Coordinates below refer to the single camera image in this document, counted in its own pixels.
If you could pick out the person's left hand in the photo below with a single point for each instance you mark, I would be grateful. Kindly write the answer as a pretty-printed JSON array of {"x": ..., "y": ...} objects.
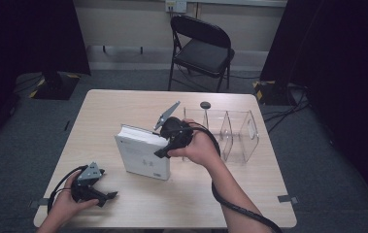
[{"x": 65, "y": 207}]

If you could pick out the grey tape piece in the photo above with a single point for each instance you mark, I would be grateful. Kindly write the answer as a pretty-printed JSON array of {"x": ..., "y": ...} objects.
[
  {"x": 40, "y": 203},
  {"x": 287, "y": 199}
]

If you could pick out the thick white book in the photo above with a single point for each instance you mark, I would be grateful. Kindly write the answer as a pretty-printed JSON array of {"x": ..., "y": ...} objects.
[{"x": 141, "y": 155}]

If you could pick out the black folding chair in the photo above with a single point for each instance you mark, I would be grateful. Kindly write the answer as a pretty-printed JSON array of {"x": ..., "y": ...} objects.
[{"x": 204, "y": 55}]

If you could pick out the black stand base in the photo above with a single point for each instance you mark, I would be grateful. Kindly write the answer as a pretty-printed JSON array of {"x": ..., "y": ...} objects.
[
  {"x": 55, "y": 86},
  {"x": 272, "y": 92}
]

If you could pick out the clear acrylic book rack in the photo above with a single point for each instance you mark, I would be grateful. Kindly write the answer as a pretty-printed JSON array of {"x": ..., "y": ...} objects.
[{"x": 240, "y": 142}]

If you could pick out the black curtain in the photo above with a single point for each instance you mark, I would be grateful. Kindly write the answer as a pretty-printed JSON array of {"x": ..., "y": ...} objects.
[
  {"x": 343, "y": 64},
  {"x": 26, "y": 35}
]

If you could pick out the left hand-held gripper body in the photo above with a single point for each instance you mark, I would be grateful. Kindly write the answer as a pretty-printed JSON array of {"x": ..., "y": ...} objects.
[{"x": 89, "y": 174}]

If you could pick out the small black round disc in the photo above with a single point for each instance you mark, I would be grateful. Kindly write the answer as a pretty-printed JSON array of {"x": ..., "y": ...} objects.
[{"x": 205, "y": 105}]

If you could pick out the black tape strip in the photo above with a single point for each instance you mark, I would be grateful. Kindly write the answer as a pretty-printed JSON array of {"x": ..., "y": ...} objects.
[{"x": 67, "y": 125}]

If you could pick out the person's right hand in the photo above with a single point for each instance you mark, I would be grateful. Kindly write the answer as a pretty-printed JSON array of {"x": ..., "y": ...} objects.
[{"x": 201, "y": 149}]

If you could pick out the white wall socket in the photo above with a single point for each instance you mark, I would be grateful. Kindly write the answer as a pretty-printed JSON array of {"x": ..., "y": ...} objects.
[{"x": 175, "y": 5}]

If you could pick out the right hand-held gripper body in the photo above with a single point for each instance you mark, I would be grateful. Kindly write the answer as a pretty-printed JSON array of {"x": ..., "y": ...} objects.
[{"x": 176, "y": 132}]

